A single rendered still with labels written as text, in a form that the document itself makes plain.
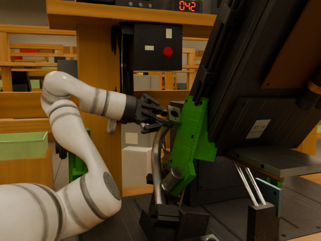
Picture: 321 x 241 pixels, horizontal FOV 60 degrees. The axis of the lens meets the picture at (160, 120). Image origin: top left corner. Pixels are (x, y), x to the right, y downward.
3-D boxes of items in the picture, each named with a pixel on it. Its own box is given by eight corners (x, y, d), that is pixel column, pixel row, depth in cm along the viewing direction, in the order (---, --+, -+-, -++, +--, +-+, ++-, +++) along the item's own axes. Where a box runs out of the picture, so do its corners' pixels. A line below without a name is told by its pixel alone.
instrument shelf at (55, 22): (295, 32, 108) (296, 22, 108) (46, 13, 78) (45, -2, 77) (253, 41, 132) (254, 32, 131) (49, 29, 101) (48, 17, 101)
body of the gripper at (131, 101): (123, 110, 71) (157, 118, 74) (123, 86, 76) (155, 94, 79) (114, 126, 76) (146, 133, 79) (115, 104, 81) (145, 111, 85)
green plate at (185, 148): (211, 181, 74) (232, 104, 73) (184, 177, 71) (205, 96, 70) (192, 169, 84) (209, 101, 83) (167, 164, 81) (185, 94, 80)
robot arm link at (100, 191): (71, 94, 61) (38, 115, 61) (110, 200, 45) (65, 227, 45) (93, 116, 68) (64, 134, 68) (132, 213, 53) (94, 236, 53)
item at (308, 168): (335, 174, 64) (336, 162, 64) (279, 183, 59) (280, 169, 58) (234, 141, 100) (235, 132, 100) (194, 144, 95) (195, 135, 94)
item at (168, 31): (183, 70, 95) (183, 25, 93) (134, 69, 90) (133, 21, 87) (169, 71, 107) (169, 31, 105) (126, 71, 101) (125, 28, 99)
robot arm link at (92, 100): (109, 79, 74) (100, 104, 79) (48, 63, 68) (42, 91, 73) (108, 95, 69) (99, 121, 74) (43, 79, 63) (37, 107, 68)
